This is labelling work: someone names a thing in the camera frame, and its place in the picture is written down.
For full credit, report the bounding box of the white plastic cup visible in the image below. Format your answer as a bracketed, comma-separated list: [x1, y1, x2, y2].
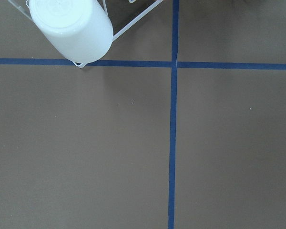
[28, 0, 113, 68]

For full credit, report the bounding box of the white wire rack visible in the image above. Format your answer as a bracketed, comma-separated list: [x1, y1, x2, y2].
[7, 0, 164, 69]

